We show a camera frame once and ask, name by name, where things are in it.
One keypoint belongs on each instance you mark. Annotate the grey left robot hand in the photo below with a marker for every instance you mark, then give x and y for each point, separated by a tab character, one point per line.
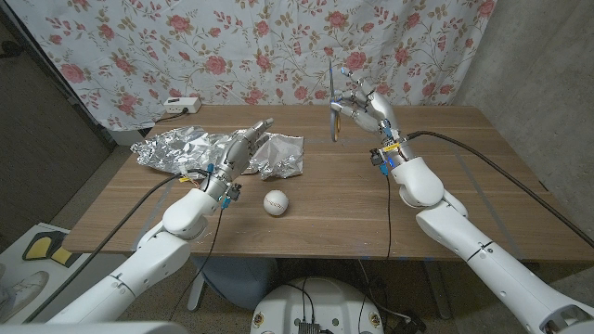
236	150

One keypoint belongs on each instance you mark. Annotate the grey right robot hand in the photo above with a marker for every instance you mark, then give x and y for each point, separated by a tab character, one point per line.
376	111

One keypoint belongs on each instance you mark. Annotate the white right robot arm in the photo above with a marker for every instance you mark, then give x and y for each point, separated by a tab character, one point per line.
464	241

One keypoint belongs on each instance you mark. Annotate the crumpled aluminum foil sheet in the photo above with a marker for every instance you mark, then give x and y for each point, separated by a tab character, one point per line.
176	148

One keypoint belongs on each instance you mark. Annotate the white power strip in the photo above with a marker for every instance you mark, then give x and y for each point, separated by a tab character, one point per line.
182	105

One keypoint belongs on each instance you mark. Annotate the white baseball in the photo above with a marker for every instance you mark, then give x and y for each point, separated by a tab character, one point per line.
276	202

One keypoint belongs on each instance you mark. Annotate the grey blue bin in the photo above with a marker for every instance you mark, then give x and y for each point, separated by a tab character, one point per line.
241	283

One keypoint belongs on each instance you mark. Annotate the grey table leg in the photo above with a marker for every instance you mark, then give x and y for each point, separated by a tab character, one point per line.
197	290
438	290

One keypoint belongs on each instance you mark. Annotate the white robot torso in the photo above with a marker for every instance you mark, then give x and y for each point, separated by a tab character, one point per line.
320	306

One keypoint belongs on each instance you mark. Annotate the white floor sheet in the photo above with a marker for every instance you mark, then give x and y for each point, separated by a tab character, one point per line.
69	273

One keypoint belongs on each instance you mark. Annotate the white shoe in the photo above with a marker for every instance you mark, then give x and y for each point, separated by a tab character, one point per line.
23	290

